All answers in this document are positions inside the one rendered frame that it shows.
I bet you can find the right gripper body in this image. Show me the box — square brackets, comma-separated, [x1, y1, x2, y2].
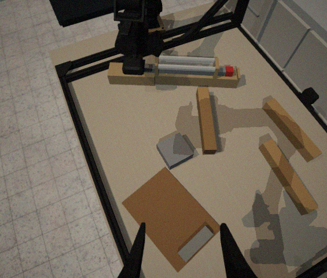
[122, 26, 149, 75]

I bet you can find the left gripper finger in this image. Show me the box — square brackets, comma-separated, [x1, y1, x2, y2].
[220, 223, 258, 278]
[117, 222, 145, 278]

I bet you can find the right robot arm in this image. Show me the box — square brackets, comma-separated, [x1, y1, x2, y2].
[114, 0, 164, 57]

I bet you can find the red cube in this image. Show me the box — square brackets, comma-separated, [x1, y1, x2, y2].
[225, 66, 234, 77]

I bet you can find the brown clipboard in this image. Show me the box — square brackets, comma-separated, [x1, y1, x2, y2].
[131, 179, 220, 272]

